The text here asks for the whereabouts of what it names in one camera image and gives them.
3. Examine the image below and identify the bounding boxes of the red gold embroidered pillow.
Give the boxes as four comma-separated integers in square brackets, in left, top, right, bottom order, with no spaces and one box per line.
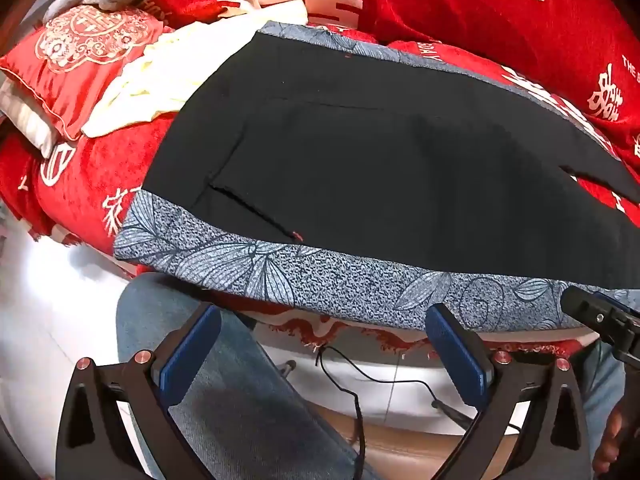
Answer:
[0,4,173,141]

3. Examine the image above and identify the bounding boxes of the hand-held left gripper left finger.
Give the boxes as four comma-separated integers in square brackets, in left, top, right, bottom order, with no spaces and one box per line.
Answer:
[55,302,223,480]

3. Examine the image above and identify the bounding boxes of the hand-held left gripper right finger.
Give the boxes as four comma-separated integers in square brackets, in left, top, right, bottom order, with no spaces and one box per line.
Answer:
[425,302,593,480]

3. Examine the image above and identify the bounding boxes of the cream cloth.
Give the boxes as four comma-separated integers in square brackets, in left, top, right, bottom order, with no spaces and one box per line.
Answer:
[80,0,308,138]

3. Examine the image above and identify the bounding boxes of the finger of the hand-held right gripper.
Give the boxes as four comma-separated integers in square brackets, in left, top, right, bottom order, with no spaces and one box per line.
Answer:
[560,285,640,363]

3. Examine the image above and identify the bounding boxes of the black pants with grey trim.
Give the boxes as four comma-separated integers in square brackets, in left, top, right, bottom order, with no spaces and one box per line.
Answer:
[114,21,640,333]

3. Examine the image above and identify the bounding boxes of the black cable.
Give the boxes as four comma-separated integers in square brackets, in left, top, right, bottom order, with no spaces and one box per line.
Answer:
[315,342,368,480]

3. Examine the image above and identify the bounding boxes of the person's left leg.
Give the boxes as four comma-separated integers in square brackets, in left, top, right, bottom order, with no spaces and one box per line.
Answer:
[116,272,381,480]

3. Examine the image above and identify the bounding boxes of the person's right hand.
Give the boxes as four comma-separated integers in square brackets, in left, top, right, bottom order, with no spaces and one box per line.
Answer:
[594,400,640,480]

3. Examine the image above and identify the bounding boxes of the red printed bed blanket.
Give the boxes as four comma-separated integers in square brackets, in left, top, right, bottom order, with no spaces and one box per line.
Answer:
[0,35,640,261]

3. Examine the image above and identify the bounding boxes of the white pillow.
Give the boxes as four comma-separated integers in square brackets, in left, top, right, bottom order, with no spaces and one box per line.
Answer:
[0,80,61,158]

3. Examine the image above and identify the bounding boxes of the person's leg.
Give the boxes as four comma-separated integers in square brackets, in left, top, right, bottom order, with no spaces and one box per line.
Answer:
[116,272,381,480]
[575,330,626,461]

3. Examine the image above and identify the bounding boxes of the person's right leg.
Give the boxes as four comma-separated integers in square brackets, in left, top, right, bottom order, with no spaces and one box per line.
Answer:
[575,330,626,461]

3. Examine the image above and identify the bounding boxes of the red dragon print bed sheet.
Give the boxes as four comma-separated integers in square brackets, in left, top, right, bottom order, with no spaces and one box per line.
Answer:
[240,310,601,361]

